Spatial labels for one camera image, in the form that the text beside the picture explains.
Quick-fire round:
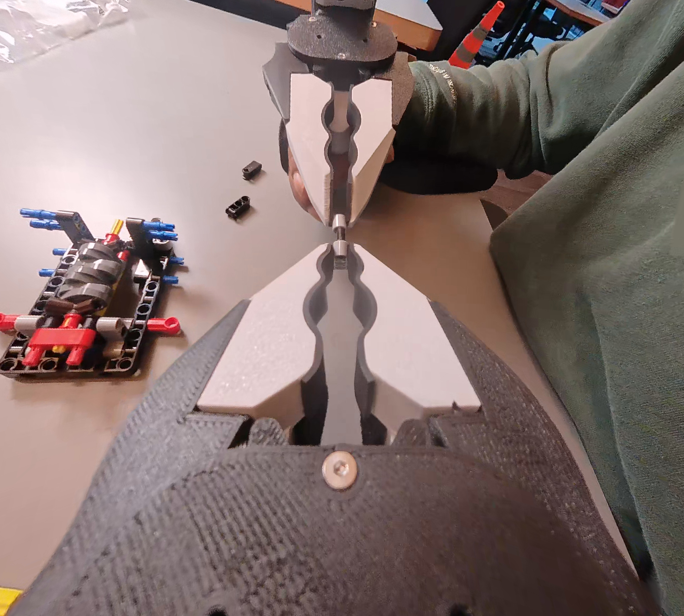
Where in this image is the partly built lego chassis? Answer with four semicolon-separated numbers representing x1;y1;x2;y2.
0;208;185;379

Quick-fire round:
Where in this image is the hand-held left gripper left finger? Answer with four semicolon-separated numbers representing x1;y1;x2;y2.
196;244;329;439

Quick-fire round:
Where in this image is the person's right forearm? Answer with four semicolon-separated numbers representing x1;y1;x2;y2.
398;0;684;181

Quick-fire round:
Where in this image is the person's right hand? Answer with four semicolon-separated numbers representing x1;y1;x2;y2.
279;123;326;222

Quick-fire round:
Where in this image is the person's green sweatshirt torso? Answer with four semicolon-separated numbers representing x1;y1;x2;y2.
489;66;684;616

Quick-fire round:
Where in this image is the orange traffic cone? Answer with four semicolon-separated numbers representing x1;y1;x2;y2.
448;0;507;69

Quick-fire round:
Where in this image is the clear plastic bag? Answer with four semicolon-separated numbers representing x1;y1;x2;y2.
0;0;147;63

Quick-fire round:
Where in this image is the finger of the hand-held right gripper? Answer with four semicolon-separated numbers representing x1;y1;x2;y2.
344;79;396;227
287;71;336;227

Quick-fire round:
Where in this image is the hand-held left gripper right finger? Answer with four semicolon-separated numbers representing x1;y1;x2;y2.
357;246;483;441

